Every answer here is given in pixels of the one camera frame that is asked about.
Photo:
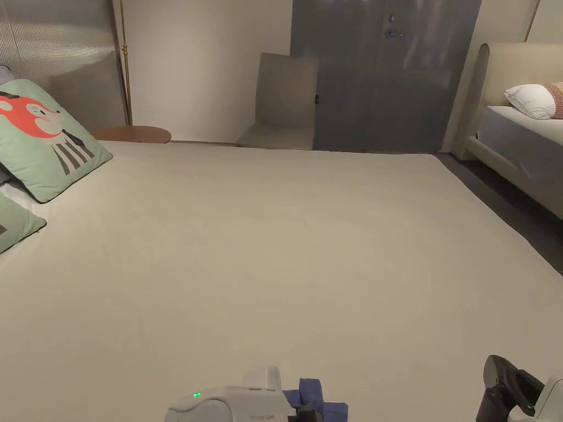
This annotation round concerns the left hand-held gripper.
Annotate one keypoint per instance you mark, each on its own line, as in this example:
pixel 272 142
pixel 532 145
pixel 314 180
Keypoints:
pixel 228 402

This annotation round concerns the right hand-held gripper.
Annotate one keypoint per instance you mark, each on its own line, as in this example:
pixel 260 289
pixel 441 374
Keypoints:
pixel 552 400

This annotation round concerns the dark blue garment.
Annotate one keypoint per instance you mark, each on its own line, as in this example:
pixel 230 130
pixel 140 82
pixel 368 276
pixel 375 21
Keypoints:
pixel 325 402

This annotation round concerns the bed with beige sheet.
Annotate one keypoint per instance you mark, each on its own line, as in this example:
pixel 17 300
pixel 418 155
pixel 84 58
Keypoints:
pixel 272 246

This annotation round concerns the cream bed with grey mattress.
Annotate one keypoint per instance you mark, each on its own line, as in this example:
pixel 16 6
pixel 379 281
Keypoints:
pixel 514 140

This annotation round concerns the plain green cushion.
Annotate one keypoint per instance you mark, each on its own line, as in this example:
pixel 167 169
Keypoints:
pixel 15 226

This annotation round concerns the white pillow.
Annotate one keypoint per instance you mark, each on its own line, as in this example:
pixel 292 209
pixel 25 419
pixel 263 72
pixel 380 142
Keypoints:
pixel 530 100

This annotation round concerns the pink patterned pillow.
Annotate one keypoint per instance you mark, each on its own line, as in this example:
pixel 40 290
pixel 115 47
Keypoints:
pixel 556 99

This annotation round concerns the green cushion with fox print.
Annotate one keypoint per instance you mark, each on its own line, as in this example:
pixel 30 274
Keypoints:
pixel 42 145

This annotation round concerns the grey ribbed padded headboard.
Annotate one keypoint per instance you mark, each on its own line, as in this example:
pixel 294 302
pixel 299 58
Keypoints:
pixel 61 61

